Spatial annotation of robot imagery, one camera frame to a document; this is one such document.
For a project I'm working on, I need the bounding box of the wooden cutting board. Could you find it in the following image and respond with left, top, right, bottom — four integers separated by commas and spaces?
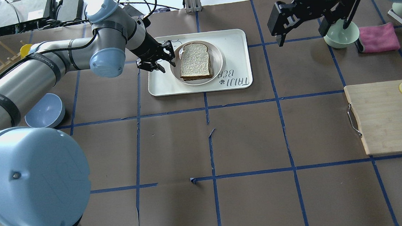
344, 79, 402, 155

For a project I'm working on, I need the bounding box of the cream bear tray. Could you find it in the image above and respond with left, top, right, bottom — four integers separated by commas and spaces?
148, 29, 253, 96

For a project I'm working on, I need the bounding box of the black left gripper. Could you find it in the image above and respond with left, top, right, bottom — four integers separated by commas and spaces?
135, 33, 176, 73

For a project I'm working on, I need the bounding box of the bread slice on plate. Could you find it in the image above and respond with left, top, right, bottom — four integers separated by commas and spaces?
179, 54, 214, 81

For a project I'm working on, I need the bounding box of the black power adapter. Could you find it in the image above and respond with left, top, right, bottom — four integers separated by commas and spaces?
55, 0, 84, 22

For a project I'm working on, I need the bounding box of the yellow mug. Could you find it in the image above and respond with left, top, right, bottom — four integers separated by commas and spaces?
20, 44, 33, 59

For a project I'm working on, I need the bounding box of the blue bowl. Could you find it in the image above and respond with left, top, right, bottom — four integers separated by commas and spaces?
25, 93, 66, 128

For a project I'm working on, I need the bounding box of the pink cloth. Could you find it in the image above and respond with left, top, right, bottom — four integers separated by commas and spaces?
354, 22, 401, 53

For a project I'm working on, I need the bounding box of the round cream plate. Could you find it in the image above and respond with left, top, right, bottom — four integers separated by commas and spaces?
167, 40, 224, 86

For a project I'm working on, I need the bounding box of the mint green bowl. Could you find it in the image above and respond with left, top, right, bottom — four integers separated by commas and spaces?
324, 19, 360, 49

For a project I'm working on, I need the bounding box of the bread slice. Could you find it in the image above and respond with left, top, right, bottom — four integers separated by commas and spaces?
179, 43, 214, 81
179, 54, 214, 81

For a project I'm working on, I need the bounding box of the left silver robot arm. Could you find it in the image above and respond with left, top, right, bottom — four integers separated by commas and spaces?
0, 0, 175, 226

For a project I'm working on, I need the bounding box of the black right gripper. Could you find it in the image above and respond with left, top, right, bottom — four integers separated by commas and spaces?
268, 0, 346, 47

